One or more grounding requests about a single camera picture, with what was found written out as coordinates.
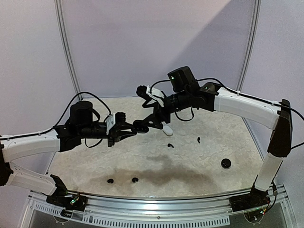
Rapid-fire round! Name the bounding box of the black oval charging case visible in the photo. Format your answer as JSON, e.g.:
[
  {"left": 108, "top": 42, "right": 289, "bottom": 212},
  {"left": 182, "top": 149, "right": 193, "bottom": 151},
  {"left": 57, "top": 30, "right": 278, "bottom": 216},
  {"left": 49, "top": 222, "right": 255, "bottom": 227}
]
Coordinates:
[{"left": 133, "top": 120, "right": 149, "bottom": 133}]

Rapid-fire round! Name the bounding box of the white earbud charging case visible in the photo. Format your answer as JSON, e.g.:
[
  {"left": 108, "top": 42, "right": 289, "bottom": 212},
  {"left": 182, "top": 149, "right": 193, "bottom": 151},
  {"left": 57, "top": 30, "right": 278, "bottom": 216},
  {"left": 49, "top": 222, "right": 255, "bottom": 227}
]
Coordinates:
[{"left": 162, "top": 125, "right": 173, "bottom": 136}]

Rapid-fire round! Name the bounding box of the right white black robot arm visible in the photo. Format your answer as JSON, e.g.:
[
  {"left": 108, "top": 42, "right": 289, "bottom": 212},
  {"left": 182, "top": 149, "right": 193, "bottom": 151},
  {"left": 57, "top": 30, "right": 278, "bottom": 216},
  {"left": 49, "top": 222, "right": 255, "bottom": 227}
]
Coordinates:
[{"left": 136, "top": 66, "right": 292, "bottom": 207}]

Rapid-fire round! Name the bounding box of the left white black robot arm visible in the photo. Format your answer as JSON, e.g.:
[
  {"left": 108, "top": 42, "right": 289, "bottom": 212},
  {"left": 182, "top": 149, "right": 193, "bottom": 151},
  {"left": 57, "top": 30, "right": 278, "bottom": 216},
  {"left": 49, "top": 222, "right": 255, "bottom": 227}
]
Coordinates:
[{"left": 0, "top": 101, "right": 137, "bottom": 206}]

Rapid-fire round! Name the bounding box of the black round charging case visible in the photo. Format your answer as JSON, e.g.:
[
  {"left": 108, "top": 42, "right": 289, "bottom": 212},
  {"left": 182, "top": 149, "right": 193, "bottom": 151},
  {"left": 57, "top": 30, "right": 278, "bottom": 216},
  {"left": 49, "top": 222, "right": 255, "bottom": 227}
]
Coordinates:
[{"left": 221, "top": 158, "right": 231, "bottom": 169}]

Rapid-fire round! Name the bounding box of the black ear-hook earbud right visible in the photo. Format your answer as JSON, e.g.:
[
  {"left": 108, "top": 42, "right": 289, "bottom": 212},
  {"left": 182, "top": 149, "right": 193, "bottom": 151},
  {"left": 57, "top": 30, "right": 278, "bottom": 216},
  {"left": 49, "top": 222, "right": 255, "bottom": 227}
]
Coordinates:
[{"left": 132, "top": 177, "right": 139, "bottom": 183}]

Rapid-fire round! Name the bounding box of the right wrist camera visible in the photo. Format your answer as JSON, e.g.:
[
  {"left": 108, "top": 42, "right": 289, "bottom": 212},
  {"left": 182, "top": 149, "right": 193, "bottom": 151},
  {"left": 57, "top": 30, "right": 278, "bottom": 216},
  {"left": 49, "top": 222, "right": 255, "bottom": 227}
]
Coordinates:
[{"left": 136, "top": 85, "right": 165, "bottom": 107}]

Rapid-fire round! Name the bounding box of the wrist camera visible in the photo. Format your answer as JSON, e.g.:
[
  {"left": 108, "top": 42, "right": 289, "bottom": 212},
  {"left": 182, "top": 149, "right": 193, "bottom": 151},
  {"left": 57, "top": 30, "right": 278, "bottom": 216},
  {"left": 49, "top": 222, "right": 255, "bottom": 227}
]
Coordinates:
[
  {"left": 105, "top": 112, "right": 126, "bottom": 135},
  {"left": 136, "top": 85, "right": 165, "bottom": 107}
]

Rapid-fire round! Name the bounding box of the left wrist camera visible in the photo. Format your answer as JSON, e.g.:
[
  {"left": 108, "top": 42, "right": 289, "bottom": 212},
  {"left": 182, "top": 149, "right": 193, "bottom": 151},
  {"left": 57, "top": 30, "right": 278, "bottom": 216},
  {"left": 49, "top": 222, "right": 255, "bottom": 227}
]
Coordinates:
[{"left": 105, "top": 112, "right": 126, "bottom": 135}]

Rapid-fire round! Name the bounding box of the right aluminium corner post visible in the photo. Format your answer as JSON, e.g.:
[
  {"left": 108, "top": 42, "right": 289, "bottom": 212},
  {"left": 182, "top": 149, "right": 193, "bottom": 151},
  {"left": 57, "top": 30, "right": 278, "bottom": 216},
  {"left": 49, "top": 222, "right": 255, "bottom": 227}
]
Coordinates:
[{"left": 236, "top": 0, "right": 261, "bottom": 90}]

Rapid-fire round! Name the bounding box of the aluminium corner post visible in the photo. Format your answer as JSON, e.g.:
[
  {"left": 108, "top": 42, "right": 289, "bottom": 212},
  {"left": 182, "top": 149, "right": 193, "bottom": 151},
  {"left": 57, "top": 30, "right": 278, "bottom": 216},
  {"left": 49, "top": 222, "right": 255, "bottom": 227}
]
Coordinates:
[
  {"left": 236, "top": 0, "right": 261, "bottom": 90},
  {"left": 54, "top": 0, "right": 81, "bottom": 94}
]

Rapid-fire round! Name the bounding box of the aluminium front rail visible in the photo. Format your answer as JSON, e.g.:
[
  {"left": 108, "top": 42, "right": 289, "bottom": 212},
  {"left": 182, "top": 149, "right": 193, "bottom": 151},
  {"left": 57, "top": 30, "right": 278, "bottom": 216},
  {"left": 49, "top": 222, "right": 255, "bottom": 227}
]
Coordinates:
[{"left": 21, "top": 185, "right": 296, "bottom": 228}]

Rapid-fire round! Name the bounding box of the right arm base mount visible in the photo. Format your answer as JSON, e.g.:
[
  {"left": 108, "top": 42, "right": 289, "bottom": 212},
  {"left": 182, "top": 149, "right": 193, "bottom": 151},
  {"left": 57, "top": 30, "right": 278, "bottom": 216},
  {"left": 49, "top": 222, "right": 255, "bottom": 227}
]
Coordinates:
[{"left": 229, "top": 185, "right": 270, "bottom": 212}]

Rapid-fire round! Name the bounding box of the left aluminium corner post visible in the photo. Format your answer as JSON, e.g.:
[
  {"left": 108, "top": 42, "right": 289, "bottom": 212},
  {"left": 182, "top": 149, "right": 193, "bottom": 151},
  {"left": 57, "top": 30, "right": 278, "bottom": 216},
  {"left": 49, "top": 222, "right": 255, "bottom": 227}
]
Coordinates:
[{"left": 54, "top": 0, "right": 81, "bottom": 94}]

